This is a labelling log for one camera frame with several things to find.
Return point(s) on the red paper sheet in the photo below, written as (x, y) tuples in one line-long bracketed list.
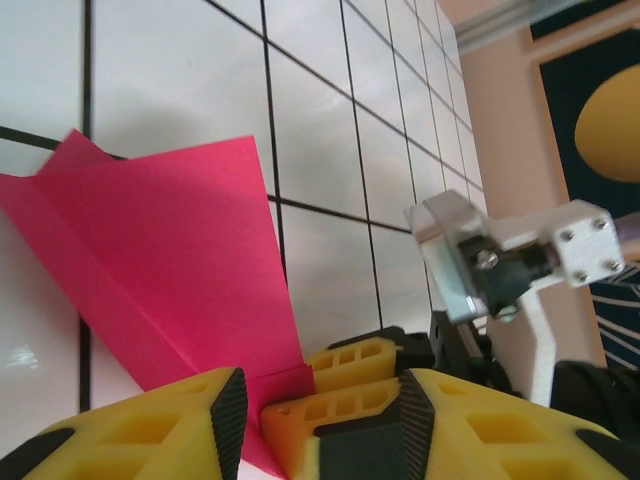
[(175, 225)]

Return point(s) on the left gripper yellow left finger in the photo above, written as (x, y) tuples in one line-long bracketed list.
[(125, 440)]

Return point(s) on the aluminium corner post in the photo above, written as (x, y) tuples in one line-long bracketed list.
[(500, 25)]

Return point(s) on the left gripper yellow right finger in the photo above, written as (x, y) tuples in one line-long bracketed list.
[(500, 440)]

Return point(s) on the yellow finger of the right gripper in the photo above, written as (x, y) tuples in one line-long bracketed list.
[(315, 375), (290, 435)]

